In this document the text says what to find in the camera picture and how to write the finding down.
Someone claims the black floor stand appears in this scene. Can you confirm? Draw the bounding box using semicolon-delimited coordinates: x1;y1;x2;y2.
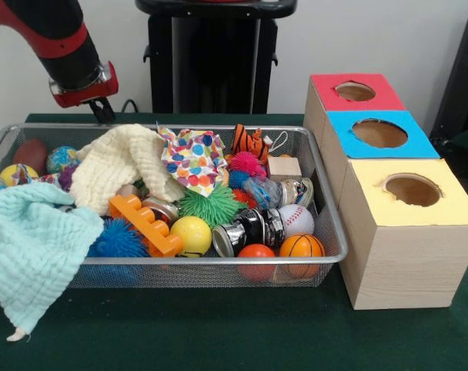
429;6;468;144

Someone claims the clear mesh bin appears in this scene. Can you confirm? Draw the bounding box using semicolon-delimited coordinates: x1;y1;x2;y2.
0;122;350;289

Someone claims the polka dot paper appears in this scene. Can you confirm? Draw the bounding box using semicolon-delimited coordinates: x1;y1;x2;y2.
155;121;229;198

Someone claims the blue spiky ball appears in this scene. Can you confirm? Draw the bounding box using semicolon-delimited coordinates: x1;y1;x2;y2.
87;216;152;258

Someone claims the mint green cloth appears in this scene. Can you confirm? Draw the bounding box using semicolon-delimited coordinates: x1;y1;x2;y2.
0;181;105;342

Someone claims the red orange ball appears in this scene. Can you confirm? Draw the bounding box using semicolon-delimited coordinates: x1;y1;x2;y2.
237;243;277;281

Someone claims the orange basketball toy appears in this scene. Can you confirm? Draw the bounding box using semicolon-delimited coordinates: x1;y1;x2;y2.
279;233;326;278

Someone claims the side table green cloth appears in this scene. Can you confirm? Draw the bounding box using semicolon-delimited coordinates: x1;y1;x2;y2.
434;122;468;155

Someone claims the white baseball toy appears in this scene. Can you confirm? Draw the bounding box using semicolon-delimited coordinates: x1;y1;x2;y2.
278;204;316;239

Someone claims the orange toy brick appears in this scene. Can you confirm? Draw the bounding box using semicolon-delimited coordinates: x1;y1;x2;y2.
108;193;185;257

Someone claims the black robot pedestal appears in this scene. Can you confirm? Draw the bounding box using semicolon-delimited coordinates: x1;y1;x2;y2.
135;0;299;115

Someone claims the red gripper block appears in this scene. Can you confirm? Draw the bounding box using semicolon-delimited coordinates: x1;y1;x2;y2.
49;60;120;124

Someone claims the green spiky ball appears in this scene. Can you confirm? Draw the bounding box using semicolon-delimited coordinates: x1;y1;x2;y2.
178;183;247;229

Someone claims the cream waffle cloth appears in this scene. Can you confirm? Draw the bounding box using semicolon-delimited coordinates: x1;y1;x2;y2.
69;122;186;216

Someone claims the yellow smiley ball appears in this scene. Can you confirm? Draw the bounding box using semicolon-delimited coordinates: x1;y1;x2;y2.
170;215;213;258

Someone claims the dark green table cloth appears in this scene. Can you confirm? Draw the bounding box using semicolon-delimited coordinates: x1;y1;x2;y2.
0;111;468;371

